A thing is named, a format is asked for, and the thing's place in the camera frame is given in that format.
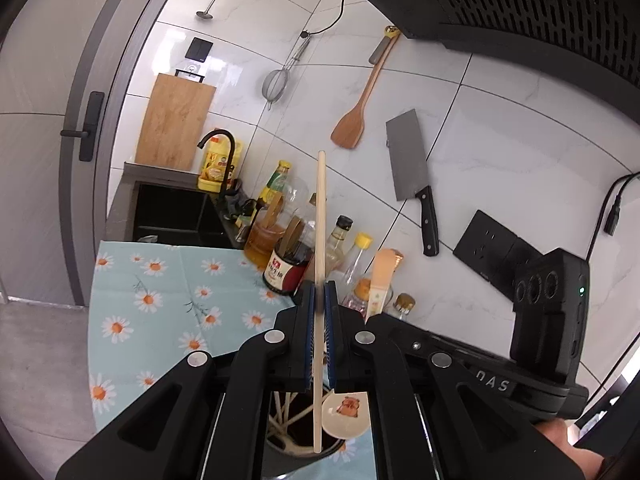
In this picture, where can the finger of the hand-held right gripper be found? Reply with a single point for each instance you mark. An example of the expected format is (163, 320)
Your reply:
(415, 337)

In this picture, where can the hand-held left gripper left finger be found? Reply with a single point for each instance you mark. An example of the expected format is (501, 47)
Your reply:
(310, 310)

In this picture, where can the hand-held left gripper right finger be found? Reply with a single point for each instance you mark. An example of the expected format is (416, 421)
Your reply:
(330, 335)

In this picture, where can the bunch of wooden chopsticks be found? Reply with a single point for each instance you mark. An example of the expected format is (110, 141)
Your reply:
(282, 420)

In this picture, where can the light bamboo chopstick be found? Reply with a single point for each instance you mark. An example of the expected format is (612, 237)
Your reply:
(321, 210)

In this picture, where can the black cylindrical utensil holder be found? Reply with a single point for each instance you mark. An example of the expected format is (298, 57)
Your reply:
(300, 467)

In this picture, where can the person's right hand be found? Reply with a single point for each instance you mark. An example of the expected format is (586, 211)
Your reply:
(570, 457)

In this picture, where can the green label gold cap bottle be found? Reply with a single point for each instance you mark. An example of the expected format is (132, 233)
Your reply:
(404, 302)

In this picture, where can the soy sauce bottle red label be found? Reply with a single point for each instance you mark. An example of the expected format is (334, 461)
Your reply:
(280, 275)

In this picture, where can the reddish bottle orange cap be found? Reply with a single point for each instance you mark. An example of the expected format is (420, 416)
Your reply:
(360, 292)

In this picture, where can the clear bottle yellow cap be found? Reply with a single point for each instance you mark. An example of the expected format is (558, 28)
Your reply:
(357, 265)

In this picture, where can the clear bottle black cap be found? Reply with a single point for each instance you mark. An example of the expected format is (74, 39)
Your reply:
(340, 240)

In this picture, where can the green label yellow cap bottle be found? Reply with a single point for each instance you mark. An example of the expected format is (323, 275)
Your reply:
(277, 182)

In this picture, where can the daisy print tablecloth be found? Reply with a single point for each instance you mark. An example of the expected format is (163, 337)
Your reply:
(150, 320)

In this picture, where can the black kitchen sink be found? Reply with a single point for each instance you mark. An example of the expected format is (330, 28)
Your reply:
(170, 215)

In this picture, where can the black kitchen faucet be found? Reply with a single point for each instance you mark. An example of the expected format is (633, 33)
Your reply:
(231, 160)

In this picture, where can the yellow oil jug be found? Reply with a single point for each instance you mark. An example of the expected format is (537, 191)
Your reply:
(215, 165)

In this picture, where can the wooden spatula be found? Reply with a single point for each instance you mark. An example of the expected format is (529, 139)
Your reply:
(347, 130)

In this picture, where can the hanging metal strainer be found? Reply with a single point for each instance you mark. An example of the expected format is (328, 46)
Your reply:
(275, 85)

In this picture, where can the wooden cutting board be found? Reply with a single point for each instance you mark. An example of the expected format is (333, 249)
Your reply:
(172, 125)

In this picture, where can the yellow grey peeler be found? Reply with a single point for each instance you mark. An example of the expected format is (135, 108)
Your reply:
(380, 50)

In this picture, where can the grey door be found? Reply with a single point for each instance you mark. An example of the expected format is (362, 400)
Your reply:
(40, 185)

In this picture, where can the black range hood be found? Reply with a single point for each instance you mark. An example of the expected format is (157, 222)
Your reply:
(500, 0)

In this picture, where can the black wall socket panel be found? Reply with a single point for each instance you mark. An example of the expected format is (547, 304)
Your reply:
(480, 245)

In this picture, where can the black wall switch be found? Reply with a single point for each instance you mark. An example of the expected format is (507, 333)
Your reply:
(198, 50)

